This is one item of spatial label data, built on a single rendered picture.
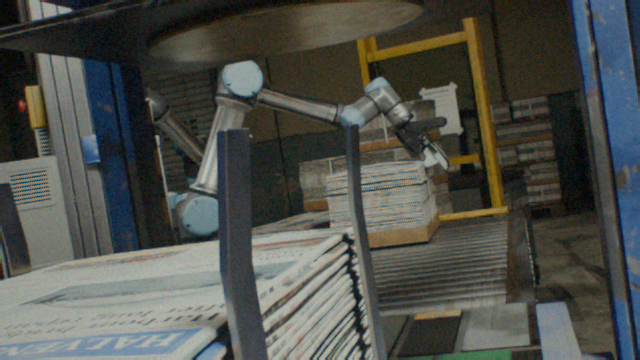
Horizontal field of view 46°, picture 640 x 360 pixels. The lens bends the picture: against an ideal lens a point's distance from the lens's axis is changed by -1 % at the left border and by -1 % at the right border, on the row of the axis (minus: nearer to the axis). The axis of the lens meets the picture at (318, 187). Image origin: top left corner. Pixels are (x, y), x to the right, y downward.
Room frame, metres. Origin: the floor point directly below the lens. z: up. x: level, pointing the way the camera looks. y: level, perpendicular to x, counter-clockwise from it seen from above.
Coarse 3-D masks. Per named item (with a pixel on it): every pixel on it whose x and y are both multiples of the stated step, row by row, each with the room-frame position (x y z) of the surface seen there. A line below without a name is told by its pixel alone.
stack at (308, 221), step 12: (300, 216) 3.43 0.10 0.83; (312, 216) 3.34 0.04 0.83; (324, 216) 3.25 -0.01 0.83; (252, 228) 3.19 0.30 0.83; (264, 228) 3.13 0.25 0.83; (276, 228) 3.06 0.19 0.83; (288, 228) 2.99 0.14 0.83; (300, 228) 2.93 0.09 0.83; (312, 228) 2.94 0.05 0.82; (324, 228) 3.01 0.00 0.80
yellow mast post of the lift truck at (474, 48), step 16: (480, 48) 4.28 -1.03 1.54; (480, 64) 4.25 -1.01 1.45; (480, 80) 4.24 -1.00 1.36; (480, 96) 4.25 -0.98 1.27; (480, 112) 4.25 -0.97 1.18; (480, 128) 4.27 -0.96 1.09; (480, 144) 4.29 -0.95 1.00; (496, 160) 4.27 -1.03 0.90; (496, 176) 4.24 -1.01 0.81; (496, 192) 4.24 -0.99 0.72
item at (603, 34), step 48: (576, 0) 1.19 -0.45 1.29; (624, 0) 1.17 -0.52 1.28; (576, 48) 1.21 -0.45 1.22; (624, 48) 1.18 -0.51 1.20; (624, 96) 1.18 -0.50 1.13; (624, 144) 1.18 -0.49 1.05; (624, 192) 1.18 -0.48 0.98; (624, 240) 1.19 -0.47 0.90; (624, 288) 1.19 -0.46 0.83; (624, 336) 1.19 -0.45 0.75
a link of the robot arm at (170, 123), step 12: (156, 96) 2.82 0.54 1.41; (156, 108) 2.80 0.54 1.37; (168, 108) 2.83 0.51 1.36; (156, 120) 2.82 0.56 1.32; (168, 120) 2.84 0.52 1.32; (180, 120) 2.88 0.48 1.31; (168, 132) 2.87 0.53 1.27; (180, 132) 2.88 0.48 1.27; (192, 132) 2.92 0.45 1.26; (180, 144) 2.90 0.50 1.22; (192, 144) 2.91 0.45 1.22; (204, 144) 2.96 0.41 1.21; (192, 156) 2.94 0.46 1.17
